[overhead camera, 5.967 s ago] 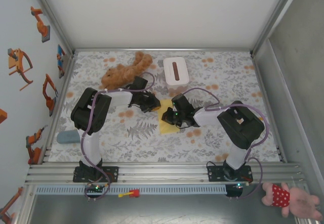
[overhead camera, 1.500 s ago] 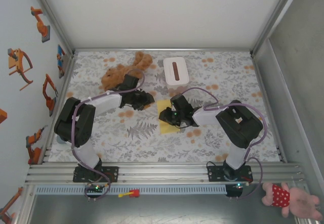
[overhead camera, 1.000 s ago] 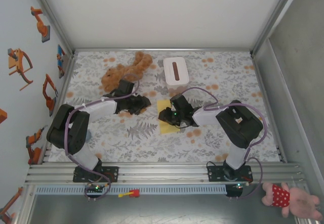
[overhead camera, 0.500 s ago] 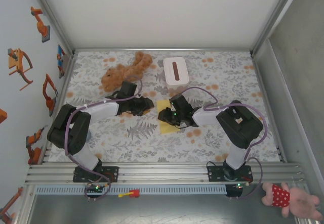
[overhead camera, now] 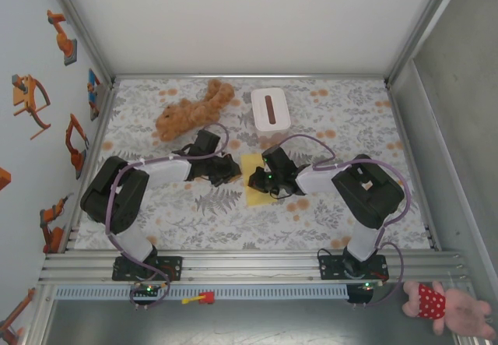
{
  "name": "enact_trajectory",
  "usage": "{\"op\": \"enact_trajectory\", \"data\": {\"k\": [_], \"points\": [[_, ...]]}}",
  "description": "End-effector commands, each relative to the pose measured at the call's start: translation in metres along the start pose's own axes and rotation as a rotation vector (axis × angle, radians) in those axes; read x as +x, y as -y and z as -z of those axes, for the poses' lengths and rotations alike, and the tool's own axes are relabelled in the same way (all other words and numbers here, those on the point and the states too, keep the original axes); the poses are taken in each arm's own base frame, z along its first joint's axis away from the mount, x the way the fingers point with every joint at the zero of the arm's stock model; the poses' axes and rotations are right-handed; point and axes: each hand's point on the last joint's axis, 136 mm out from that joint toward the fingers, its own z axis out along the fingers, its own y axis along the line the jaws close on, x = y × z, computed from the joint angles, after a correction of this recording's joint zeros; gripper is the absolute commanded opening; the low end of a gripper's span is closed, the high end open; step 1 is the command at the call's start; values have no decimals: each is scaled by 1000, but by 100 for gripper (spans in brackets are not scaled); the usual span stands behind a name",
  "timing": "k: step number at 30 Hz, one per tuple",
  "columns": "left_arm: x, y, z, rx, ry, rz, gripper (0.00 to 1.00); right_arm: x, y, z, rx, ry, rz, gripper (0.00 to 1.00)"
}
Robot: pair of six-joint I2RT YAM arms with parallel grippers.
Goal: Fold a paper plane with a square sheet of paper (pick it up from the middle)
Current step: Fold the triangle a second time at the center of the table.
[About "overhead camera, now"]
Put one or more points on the red yellow connector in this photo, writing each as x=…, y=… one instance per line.
x=204, y=298

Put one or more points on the aluminium mounting rail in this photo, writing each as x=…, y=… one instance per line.
x=253, y=267

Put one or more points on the aluminium frame post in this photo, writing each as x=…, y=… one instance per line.
x=420, y=29
x=82, y=29

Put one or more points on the brown teddy bear plush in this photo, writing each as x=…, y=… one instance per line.
x=194, y=115

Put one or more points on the orange block wall sticker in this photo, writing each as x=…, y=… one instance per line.
x=4, y=179

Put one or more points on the white tissue box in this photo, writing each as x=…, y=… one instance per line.
x=264, y=107

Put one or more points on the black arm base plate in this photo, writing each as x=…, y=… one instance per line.
x=330, y=267
x=175, y=267

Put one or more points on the yellow cloth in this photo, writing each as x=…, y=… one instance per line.
x=251, y=164

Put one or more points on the pink plush red dotted dress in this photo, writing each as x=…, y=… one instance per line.
x=432, y=302

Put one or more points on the orange claw wall sticker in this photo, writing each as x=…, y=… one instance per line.
x=23, y=96

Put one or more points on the aluminium side rail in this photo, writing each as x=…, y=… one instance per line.
x=93, y=142
x=408, y=146

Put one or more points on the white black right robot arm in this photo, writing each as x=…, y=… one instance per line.
x=369, y=197

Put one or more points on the aluminium frame crossbar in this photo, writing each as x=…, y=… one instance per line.
x=249, y=76

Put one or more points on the blue orange wall sticker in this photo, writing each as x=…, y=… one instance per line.
x=93, y=88

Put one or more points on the small circuit board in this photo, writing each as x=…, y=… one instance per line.
x=369, y=286
x=148, y=289

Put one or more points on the floral patterned tablecloth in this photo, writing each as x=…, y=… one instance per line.
x=233, y=228

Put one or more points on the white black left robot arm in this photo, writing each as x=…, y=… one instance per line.
x=128, y=205

